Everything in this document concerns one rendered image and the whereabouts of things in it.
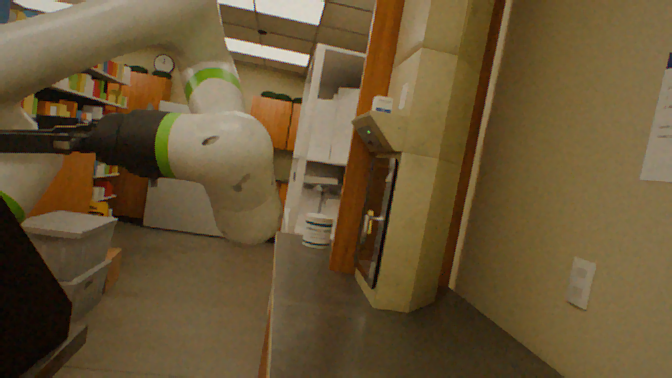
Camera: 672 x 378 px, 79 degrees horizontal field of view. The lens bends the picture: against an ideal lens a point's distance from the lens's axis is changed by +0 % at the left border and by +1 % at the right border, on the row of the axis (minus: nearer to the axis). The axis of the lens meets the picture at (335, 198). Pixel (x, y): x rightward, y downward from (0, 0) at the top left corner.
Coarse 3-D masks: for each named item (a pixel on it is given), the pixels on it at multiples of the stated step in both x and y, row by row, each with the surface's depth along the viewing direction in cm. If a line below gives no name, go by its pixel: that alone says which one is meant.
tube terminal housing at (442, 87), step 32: (416, 64) 118; (448, 64) 117; (416, 96) 117; (448, 96) 118; (416, 128) 118; (448, 128) 121; (416, 160) 119; (448, 160) 126; (416, 192) 120; (448, 192) 130; (416, 224) 121; (448, 224) 136; (384, 256) 120; (416, 256) 122; (384, 288) 121; (416, 288) 125
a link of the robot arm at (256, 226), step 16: (208, 80) 80; (224, 80) 81; (192, 96) 81; (208, 96) 78; (224, 96) 78; (240, 96) 82; (192, 112) 80; (208, 112) 76; (256, 208) 58; (272, 208) 61; (224, 224) 61; (240, 224) 60; (256, 224) 60; (272, 224) 63; (240, 240) 62; (256, 240) 63
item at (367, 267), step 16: (384, 160) 132; (384, 176) 128; (368, 192) 148; (384, 192) 125; (368, 208) 143; (384, 208) 122; (384, 224) 120; (368, 240) 135; (368, 256) 132; (368, 272) 129
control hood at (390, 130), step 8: (368, 112) 117; (376, 112) 116; (352, 120) 143; (360, 120) 131; (368, 120) 122; (376, 120) 116; (384, 120) 116; (392, 120) 116; (400, 120) 117; (376, 128) 119; (384, 128) 116; (392, 128) 117; (400, 128) 117; (376, 136) 126; (384, 136) 117; (392, 136) 117; (400, 136) 117; (384, 144) 123; (392, 144) 117; (400, 144) 117; (376, 152) 147
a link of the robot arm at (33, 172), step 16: (16, 128) 67; (32, 128) 71; (0, 160) 67; (16, 160) 69; (32, 160) 71; (48, 160) 74; (0, 176) 66; (16, 176) 68; (32, 176) 71; (48, 176) 75; (0, 192) 65; (16, 192) 68; (32, 192) 71; (16, 208) 68; (32, 208) 73
